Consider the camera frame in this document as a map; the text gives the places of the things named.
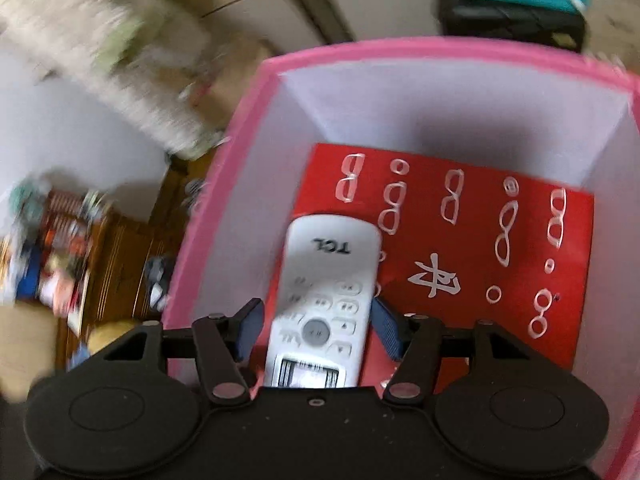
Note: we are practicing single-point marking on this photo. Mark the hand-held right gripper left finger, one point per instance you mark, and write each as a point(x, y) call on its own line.
point(250, 325)

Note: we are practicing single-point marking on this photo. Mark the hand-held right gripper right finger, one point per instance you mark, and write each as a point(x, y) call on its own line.
point(387, 330)

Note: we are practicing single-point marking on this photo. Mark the white remote control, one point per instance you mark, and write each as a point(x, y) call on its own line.
point(325, 270)

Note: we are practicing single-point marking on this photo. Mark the pink cardboard box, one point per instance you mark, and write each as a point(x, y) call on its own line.
point(450, 90)

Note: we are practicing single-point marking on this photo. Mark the grey white sneaker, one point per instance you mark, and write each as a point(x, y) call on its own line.
point(157, 282)

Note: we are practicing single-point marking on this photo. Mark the red patterned paper sheet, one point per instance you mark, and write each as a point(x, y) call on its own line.
point(450, 240)

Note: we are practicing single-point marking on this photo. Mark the pile of colourful packages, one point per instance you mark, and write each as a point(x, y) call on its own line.
point(50, 255)

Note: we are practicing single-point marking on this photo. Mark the white fluffy cloth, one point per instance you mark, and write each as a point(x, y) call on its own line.
point(100, 35)

